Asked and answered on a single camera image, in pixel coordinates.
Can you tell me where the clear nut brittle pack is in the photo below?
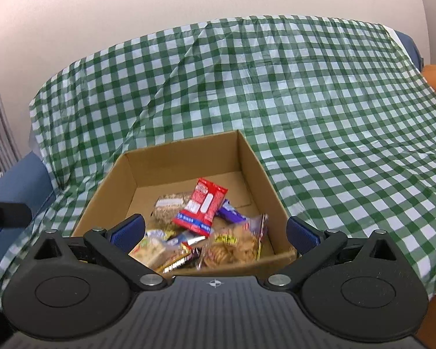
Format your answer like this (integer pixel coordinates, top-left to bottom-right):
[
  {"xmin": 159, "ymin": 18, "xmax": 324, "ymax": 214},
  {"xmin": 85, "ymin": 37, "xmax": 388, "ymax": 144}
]
[{"xmin": 152, "ymin": 192, "xmax": 191, "ymax": 228}]

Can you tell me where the blue sofa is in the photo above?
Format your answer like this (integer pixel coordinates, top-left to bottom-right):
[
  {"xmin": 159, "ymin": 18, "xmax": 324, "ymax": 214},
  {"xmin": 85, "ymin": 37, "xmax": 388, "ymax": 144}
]
[{"xmin": 0, "ymin": 152, "xmax": 56, "ymax": 262}]

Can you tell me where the red snack packet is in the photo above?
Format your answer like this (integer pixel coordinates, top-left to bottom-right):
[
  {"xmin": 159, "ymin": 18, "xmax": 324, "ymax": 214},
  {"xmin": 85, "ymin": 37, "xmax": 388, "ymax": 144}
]
[{"xmin": 172, "ymin": 178, "xmax": 228, "ymax": 237}]

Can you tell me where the brown cardboard box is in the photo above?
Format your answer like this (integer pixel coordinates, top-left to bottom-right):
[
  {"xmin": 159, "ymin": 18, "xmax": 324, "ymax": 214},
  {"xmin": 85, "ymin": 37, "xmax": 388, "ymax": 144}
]
[{"xmin": 73, "ymin": 131, "xmax": 296, "ymax": 279}]

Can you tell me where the green white checkered cloth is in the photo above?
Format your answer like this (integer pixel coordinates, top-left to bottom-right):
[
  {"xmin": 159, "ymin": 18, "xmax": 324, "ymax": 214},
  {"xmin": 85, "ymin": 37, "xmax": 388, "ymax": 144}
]
[{"xmin": 0, "ymin": 16, "xmax": 436, "ymax": 305}]

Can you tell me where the clear bag of round crackers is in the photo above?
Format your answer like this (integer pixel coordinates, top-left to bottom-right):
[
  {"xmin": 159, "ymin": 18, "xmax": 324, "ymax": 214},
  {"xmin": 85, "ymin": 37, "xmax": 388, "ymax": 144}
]
[{"xmin": 198, "ymin": 213, "xmax": 268, "ymax": 269}]

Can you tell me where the clear peanut snack pack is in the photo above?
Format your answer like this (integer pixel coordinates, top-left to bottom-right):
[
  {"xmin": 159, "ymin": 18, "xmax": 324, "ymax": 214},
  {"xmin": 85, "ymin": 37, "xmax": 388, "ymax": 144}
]
[{"xmin": 129, "ymin": 229, "xmax": 175, "ymax": 270}]

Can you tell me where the purple candy wrapper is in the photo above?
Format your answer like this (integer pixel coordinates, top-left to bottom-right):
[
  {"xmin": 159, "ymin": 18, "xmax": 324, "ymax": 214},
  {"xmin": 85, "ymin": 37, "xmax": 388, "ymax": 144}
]
[{"xmin": 216, "ymin": 199, "xmax": 247, "ymax": 224}]

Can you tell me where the purple silver snack pouch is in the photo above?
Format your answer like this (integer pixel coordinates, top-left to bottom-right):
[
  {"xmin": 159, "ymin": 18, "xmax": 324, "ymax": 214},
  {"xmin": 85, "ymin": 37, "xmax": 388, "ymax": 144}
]
[{"xmin": 166, "ymin": 230, "xmax": 207, "ymax": 247}]

